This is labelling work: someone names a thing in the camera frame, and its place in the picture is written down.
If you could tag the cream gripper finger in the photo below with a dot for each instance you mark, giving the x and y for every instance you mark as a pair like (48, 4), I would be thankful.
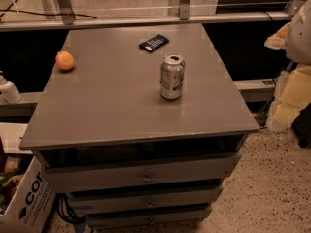
(278, 40)
(292, 95)

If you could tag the silver 7up soda can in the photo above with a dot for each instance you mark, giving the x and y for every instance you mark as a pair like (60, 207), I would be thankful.
(172, 72)

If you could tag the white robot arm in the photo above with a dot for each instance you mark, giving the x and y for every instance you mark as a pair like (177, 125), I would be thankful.
(298, 47)

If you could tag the grey drawer cabinet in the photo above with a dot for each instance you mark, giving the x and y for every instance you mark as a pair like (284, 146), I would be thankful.
(123, 154)

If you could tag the orange fruit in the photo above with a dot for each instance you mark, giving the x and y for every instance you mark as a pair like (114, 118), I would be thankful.
(64, 61)

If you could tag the white plastic bottle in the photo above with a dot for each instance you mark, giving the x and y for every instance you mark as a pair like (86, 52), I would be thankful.
(9, 90)

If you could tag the white cardboard box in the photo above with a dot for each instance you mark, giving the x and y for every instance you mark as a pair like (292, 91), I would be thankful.
(26, 197)

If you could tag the metal frame rail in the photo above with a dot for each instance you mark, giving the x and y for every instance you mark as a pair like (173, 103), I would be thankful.
(142, 21)

